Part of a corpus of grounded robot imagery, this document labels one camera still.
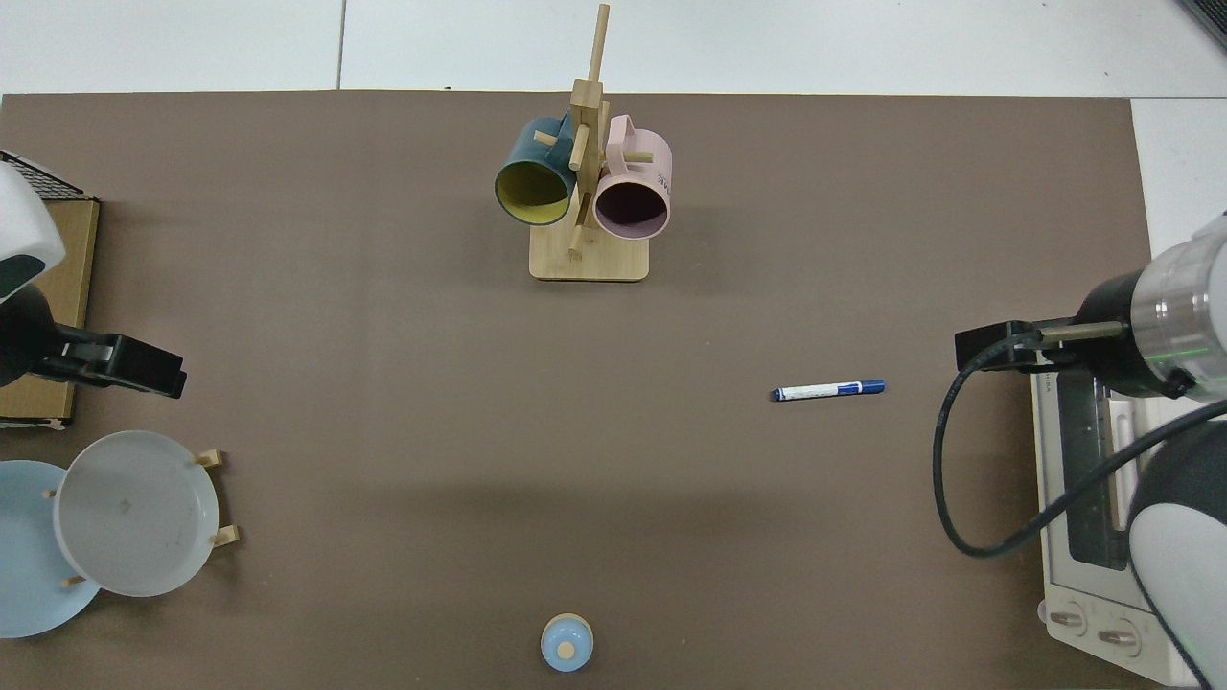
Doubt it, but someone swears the dark teal cup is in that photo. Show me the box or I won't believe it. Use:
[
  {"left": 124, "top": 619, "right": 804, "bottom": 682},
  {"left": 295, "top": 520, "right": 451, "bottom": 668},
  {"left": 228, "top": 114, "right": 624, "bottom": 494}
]
[{"left": 494, "top": 113, "right": 581, "bottom": 227}]

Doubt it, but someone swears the pink cup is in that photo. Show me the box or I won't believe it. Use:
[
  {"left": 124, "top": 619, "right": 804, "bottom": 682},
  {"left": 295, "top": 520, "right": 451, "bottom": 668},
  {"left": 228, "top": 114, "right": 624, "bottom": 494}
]
[{"left": 592, "top": 115, "right": 673, "bottom": 241}]

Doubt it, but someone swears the pale toaster oven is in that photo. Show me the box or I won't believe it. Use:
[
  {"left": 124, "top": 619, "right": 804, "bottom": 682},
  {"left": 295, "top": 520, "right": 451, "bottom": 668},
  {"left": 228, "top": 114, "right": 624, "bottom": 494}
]
[{"left": 1030, "top": 369, "right": 1227, "bottom": 688}]

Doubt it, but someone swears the blue and white marker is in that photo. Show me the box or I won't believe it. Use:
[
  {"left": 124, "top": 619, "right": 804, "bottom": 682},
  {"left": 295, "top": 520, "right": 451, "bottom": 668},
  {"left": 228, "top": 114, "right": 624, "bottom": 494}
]
[{"left": 772, "top": 379, "right": 886, "bottom": 403}]

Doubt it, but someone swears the wooden cup stand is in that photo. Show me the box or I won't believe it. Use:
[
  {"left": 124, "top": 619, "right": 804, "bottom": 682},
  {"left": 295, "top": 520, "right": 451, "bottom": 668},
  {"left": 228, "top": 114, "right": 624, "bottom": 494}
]
[{"left": 529, "top": 3, "right": 651, "bottom": 283}]

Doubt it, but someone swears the dark grey panel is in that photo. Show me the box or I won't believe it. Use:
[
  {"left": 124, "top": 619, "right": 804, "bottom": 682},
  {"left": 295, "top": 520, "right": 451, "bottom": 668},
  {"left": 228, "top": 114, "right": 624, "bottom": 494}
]
[{"left": 1177, "top": 0, "right": 1227, "bottom": 51}]

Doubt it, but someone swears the light blue plate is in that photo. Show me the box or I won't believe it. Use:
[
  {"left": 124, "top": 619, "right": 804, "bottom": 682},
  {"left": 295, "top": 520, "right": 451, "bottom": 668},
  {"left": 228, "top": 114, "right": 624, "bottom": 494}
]
[{"left": 0, "top": 460, "right": 102, "bottom": 639}]

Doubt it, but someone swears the wire basket with wooden floor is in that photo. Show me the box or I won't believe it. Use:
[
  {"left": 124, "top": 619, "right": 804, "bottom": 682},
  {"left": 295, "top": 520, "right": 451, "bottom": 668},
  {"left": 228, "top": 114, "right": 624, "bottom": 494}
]
[{"left": 0, "top": 151, "right": 102, "bottom": 429}]

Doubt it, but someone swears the brown table cloth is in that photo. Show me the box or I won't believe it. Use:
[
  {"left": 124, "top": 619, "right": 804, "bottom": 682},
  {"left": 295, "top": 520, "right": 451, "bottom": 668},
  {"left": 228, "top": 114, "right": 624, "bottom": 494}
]
[{"left": 0, "top": 91, "right": 1156, "bottom": 690}]

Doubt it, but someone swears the grey plate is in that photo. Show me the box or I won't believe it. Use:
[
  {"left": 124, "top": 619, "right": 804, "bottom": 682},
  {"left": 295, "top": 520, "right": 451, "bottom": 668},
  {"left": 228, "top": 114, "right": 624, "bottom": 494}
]
[{"left": 53, "top": 430, "right": 220, "bottom": 598}]

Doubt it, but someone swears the wooden plate rack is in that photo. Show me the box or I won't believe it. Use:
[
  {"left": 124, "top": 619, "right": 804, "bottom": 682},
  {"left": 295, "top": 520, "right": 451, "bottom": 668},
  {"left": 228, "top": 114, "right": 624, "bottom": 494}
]
[{"left": 43, "top": 448, "right": 241, "bottom": 587}]

